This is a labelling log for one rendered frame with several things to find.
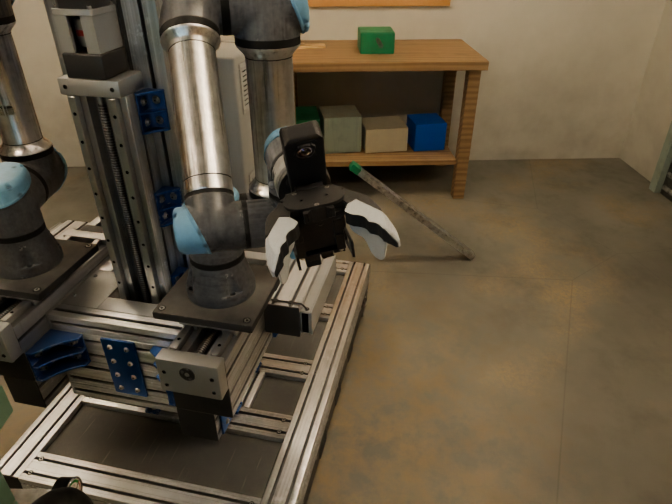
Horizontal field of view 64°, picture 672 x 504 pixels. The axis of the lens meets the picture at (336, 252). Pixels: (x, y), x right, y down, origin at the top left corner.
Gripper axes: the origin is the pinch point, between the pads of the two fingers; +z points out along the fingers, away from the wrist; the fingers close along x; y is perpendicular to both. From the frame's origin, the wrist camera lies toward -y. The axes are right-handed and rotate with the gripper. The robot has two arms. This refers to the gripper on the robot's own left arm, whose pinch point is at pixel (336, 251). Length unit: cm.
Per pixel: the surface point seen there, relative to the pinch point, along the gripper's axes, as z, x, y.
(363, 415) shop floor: -82, -12, 127
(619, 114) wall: -275, -257, 127
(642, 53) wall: -275, -267, 86
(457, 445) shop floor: -62, -40, 130
